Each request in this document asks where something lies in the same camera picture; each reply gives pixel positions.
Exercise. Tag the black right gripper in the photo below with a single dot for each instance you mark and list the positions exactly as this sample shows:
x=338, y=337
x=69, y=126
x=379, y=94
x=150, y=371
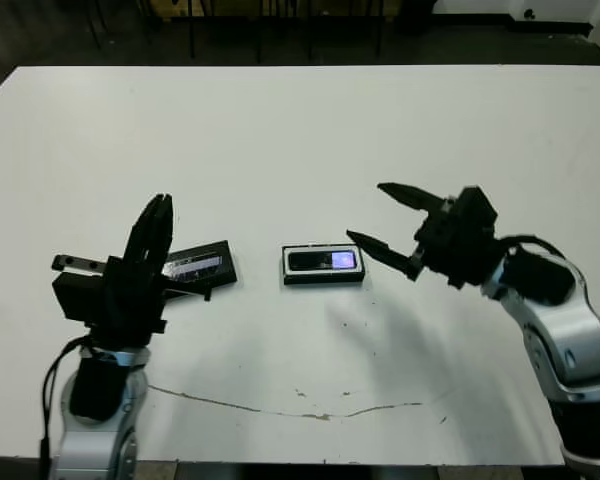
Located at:
x=455, y=250

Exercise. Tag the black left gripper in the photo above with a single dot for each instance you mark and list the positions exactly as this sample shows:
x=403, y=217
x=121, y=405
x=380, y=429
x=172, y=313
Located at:
x=130, y=305

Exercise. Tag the black printed box lid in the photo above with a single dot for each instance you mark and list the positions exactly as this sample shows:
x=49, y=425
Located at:
x=205, y=260

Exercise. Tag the black slim camera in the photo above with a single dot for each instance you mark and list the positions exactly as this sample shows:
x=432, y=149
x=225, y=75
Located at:
x=310, y=260

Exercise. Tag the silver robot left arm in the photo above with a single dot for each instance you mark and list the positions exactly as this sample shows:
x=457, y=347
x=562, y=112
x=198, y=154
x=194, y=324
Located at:
x=95, y=435

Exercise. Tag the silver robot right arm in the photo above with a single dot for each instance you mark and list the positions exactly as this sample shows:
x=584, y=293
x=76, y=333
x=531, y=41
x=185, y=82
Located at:
x=570, y=325

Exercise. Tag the black box with white insert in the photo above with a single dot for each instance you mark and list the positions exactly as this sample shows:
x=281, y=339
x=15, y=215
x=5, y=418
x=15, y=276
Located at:
x=325, y=279

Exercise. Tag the black round door stopper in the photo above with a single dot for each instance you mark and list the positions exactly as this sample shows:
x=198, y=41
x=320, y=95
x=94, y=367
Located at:
x=529, y=13

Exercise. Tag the black robot body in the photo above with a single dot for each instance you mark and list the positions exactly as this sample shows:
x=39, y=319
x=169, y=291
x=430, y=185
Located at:
x=340, y=472

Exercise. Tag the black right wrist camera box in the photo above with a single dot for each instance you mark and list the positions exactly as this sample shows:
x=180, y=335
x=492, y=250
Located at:
x=475, y=207

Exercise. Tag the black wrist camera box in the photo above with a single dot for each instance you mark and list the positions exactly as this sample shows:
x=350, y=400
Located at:
x=475, y=207
x=77, y=297

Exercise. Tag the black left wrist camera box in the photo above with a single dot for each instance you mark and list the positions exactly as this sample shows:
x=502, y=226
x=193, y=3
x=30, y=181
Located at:
x=77, y=297

